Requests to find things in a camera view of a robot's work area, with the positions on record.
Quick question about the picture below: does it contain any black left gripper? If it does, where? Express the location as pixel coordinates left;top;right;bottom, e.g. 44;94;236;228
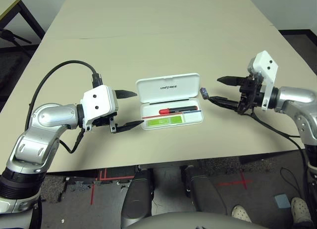
95;90;145;135

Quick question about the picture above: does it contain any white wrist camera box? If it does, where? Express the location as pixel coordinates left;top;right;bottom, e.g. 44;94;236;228
247;50;279;111
81;85;119;132

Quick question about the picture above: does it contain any white plastic pencil case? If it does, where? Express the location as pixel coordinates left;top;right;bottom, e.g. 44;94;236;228
135;72;205;131

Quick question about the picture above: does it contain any dark grey left robot leg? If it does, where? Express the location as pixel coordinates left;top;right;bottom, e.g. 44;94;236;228
122;170;154;227

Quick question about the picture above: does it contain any red and black marker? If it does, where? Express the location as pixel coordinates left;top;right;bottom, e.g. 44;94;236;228
158;105;199;115

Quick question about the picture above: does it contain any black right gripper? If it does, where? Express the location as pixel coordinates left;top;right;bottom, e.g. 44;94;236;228
207;75;265;115

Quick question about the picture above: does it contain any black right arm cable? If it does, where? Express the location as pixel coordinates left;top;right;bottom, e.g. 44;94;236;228
249;110;317;197

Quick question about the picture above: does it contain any white perforated shoe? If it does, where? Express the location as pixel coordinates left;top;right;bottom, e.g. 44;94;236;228
231;204;253;224
291;197;313;225

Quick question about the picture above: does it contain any blue paper sheet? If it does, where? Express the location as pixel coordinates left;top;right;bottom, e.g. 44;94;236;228
274;194;292;209

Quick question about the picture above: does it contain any dark grey right robot leg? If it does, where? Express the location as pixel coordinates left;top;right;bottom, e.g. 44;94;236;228
180;166;228;216

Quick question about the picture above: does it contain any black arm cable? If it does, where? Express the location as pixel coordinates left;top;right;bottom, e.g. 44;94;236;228
24;60;104;154
249;110;317;197

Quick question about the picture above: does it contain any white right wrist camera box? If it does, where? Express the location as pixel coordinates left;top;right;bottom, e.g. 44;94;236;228
247;50;279;111

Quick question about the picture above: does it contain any black tripod stand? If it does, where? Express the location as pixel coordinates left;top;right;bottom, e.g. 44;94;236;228
0;28;33;59

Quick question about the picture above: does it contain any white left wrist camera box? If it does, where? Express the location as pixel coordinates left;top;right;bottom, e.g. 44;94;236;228
81;85;119;132

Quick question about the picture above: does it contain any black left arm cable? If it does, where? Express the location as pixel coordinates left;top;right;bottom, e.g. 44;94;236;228
24;60;104;154

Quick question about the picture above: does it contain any black framed side table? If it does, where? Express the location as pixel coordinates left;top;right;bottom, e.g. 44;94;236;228
0;0;47;42

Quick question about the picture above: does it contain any dark grey robot leg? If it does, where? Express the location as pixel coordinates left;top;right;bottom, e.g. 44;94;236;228
180;166;228;216
122;170;154;227

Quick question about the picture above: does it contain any green eraser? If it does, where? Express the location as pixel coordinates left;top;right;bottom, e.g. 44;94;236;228
146;116;183;127

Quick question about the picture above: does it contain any grey robot torso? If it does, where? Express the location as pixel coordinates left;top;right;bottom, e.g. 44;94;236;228
125;212;270;229

